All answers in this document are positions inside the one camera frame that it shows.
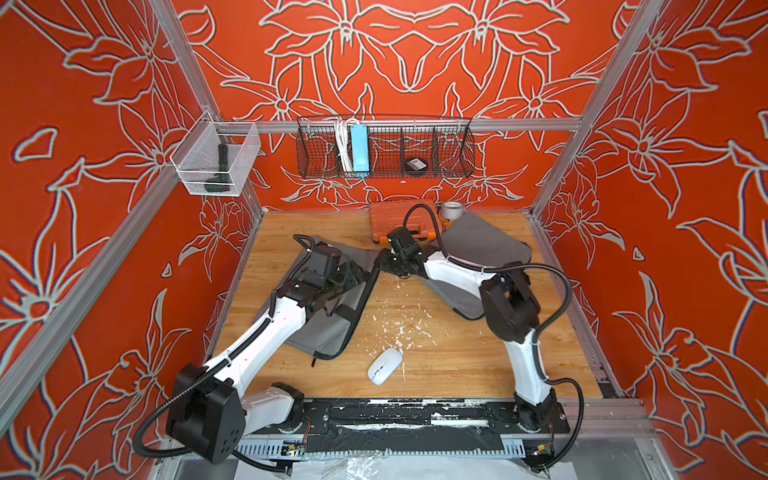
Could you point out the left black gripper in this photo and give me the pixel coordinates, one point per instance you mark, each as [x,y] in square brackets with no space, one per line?
[351,273]

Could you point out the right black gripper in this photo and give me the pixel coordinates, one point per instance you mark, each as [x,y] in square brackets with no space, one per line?
[388,258]

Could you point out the grey laptop bag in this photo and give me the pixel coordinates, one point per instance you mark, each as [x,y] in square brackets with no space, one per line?
[324,334]
[473,239]

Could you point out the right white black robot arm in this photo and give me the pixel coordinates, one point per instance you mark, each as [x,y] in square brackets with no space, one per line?
[512,313]

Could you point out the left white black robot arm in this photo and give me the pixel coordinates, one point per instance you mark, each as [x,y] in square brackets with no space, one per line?
[207,414]

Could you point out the white computer mouse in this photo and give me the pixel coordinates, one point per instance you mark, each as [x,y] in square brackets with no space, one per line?
[384,366]

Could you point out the orange tool case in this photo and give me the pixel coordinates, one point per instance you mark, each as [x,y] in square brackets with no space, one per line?
[386,216]

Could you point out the small black square device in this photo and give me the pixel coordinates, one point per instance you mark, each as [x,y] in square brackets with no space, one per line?
[415,167]

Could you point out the light blue power bank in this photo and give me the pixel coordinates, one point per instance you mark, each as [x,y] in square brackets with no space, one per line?
[360,149]

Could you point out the dark green flashlight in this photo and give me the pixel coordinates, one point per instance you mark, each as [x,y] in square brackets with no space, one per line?
[220,181]

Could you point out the grey duct tape roll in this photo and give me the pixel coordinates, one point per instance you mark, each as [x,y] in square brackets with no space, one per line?
[451,210]

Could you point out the black wire wall basket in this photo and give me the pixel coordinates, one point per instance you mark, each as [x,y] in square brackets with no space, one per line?
[323,146]

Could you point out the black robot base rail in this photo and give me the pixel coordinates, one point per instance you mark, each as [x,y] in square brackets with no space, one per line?
[422,426]

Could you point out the clear acrylic wall box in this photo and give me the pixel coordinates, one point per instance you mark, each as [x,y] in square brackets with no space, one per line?
[195,159]

